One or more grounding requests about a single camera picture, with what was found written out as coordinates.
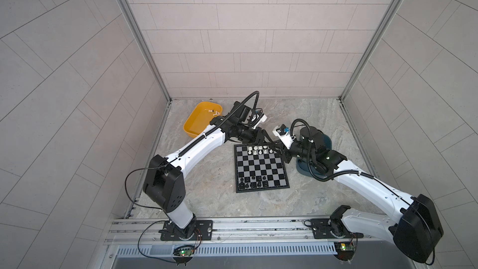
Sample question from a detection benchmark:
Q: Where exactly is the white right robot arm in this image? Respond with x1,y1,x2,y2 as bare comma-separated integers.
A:
273,119,444,265

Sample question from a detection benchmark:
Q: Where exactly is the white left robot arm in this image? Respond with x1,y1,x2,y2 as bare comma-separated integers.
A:
143,102,267,239

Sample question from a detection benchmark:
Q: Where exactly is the green circuit board right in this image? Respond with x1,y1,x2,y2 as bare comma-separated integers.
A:
334,242,356,262

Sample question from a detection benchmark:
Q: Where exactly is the green circuit board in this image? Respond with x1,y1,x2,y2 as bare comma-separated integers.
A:
334,242,356,262
173,245,195,259

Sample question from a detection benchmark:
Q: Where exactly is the green circuit board left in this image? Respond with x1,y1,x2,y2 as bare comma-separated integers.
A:
173,245,195,259

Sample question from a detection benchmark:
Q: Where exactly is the teal plastic tub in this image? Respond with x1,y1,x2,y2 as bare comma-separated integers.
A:
296,127,332,179

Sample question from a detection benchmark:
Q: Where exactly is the black white chessboard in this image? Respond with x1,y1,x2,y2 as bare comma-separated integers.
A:
234,144,290,193

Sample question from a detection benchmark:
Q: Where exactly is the yellow plastic tub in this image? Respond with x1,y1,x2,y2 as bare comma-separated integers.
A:
183,102,223,138

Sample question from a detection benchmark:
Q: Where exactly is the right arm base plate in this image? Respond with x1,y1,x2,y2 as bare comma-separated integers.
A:
305,219,353,240

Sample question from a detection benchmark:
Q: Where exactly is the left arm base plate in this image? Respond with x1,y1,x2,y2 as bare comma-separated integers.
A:
160,218,214,242

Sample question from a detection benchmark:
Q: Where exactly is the aluminium rail frame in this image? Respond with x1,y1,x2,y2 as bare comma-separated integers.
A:
89,216,378,269

